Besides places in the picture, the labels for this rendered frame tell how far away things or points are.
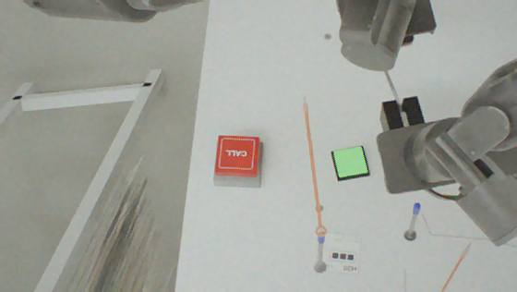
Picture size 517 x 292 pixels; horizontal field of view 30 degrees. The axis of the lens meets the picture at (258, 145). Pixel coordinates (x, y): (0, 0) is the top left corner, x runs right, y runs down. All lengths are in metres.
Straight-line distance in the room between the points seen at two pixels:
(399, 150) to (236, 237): 0.24
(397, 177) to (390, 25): 0.16
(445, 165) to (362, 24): 0.16
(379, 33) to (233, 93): 0.32
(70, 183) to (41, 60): 0.34
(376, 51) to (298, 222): 0.27
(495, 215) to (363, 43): 0.21
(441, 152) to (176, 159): 1.57
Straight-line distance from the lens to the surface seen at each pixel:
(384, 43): 0.95
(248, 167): 1.13
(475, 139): 0.86
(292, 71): 1.23
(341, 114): 1.20
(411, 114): 1.10
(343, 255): 1.12
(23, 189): 2.56
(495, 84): 0.84
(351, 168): 1.15
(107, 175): 1.82
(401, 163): 1.00
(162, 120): 2.37
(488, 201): 0.91
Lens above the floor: 2.13
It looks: 64 degrees down
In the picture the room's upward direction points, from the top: 169 degrees counter-clockwise
